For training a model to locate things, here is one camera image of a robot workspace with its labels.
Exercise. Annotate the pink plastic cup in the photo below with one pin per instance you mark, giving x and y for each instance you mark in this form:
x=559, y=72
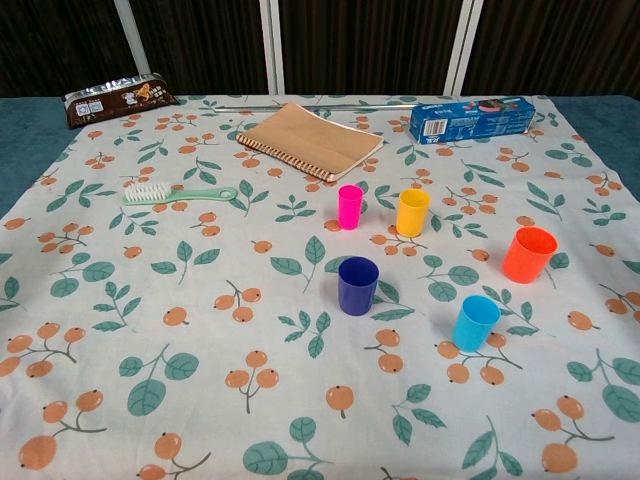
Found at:
x=350, y=210

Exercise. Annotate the dark blue plastic cup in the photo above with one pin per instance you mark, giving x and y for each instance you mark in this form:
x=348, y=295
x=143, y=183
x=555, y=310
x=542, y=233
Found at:
x=356, y=297

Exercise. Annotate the light blue plastic cup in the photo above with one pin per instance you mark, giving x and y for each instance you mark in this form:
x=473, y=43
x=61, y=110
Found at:
x=472, y=332

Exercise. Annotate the brown spiral notebook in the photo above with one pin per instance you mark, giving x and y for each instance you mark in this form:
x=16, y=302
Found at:
x=310, y=140

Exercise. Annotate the floral fruit print tablecloth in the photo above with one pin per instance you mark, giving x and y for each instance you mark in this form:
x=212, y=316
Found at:
x=200, y=300

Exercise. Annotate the green brush white bristles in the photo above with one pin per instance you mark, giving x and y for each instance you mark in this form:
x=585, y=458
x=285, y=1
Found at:
x=190, y=194

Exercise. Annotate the thin metal rod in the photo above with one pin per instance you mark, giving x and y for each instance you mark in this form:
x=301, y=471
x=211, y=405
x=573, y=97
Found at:
x=240, y=107

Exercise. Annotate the blue Oreo cookie box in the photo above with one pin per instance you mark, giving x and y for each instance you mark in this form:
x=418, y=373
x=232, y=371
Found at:
x=470, y=122

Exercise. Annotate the dark folding screen panel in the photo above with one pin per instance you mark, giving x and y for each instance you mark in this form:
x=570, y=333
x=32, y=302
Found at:
x=370, y=45
x=550, y=45
x=200, y=45
x=50, y=45

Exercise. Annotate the orange plastic cup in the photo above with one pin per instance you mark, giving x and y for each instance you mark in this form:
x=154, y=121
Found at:
x=525, y=265

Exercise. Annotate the brown snack packet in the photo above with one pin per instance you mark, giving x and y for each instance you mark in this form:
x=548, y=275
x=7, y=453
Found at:
x=120, y=100

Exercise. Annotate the teal table cover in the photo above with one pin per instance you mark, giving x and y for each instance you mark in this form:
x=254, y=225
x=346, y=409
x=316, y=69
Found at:
x=25, y=130

